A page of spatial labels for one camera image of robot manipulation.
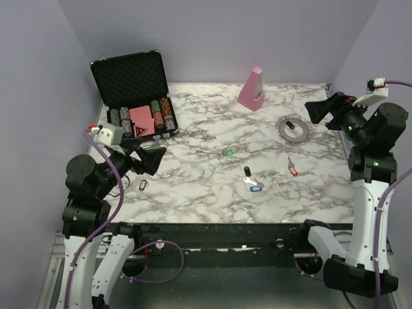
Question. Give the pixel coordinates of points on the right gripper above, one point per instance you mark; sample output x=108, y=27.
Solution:
x=340, y=105

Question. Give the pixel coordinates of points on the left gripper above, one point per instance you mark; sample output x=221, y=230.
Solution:
x=150, y=158

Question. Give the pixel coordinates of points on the steel disc with keyrings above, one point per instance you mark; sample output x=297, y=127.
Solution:
x=294, y=129

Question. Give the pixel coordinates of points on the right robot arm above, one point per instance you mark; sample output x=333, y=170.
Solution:
x=373, y=127

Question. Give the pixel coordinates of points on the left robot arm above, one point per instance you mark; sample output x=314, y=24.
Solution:
x=85, y=284

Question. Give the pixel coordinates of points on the red key tag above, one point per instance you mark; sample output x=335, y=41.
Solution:
x=291, y=167

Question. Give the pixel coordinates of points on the pink metronome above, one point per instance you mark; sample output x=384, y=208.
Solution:
x=252, y=94

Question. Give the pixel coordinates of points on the black poker chip case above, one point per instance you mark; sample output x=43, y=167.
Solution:
x=134, y=89

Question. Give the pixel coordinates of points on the silver key by blue tag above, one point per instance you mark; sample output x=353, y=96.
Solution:
x=259, y=184

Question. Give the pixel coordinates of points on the blue key tag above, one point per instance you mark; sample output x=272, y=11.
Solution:
x=255, y=188

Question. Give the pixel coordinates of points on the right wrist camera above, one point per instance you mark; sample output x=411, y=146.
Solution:
x=377, y=91

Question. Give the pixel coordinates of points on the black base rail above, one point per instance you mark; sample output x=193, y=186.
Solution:
x=214, y=245

